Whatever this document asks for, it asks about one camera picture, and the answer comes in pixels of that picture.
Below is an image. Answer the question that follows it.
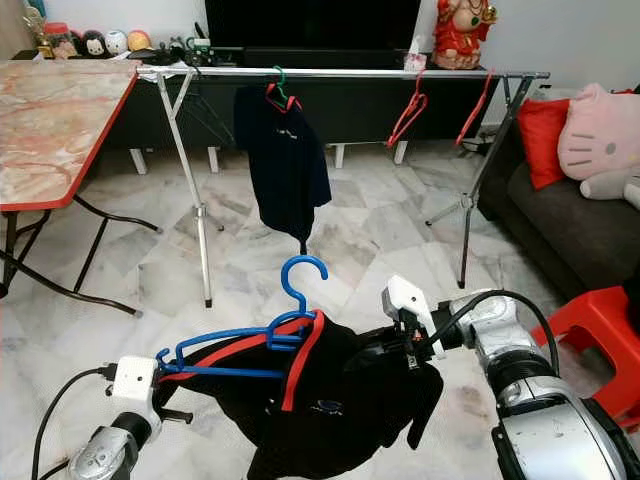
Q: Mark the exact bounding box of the blue plastic hanger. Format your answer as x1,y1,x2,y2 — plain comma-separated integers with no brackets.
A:
155,255,329,381

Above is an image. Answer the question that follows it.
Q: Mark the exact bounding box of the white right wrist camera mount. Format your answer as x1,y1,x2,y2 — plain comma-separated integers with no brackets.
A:
382,275,446,349

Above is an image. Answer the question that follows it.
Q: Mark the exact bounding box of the red square cushion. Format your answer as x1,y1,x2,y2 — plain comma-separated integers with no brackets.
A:
517,97,573,191

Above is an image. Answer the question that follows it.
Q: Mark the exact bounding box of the white round plush toy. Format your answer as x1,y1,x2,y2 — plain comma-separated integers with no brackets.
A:
105,30,129,56

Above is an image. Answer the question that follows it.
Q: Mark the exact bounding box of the black remote control holder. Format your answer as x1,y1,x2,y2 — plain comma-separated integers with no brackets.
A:
160,25,216,66

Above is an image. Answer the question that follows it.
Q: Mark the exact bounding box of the black flat screen television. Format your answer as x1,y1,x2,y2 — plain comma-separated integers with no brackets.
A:
205,0,423,53

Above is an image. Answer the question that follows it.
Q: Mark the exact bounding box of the black round plush toy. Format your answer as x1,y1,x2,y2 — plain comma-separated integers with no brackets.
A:
82,31,106,59

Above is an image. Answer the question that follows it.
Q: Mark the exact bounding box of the pink cat face pillow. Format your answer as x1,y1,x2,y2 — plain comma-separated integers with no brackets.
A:
557,83,640,181

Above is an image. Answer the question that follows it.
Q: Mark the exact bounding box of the green plastic hanger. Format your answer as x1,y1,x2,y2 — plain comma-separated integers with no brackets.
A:
266,65,290,105

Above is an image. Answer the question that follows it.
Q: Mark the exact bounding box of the dark grey fabric sofa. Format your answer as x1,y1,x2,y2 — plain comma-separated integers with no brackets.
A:
480,140,640,301

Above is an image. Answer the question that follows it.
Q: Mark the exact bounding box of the red plastic hanger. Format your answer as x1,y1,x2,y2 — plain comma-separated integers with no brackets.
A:
455,72,496,146
387,68,429,148

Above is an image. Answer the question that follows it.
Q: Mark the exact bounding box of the navy shirt red collar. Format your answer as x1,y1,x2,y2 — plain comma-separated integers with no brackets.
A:
233,83,333,256

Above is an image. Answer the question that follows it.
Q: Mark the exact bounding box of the grey Totoro plush pillow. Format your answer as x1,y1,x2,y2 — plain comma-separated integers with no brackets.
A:
580,168,640,211

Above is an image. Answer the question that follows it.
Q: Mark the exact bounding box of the silver metal clothes rack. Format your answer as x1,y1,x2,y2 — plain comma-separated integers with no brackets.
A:
138,63,551,309

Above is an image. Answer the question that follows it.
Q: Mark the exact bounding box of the black low TV cabinet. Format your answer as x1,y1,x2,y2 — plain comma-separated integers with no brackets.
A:
120,45,531,164

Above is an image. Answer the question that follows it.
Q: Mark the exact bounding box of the black garment red trim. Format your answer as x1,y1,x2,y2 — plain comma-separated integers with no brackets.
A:
172,310,444,480

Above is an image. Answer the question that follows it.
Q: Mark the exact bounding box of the red laughing Buddha statue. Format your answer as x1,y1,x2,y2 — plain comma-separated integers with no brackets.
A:
433,0,499,71

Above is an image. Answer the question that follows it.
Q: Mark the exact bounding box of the thin black wire hanger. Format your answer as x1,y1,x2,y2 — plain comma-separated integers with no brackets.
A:
178,73,236,149

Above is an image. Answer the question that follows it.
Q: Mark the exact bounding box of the marble pattern folding table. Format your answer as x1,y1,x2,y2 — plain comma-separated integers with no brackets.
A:
0,60,163,316

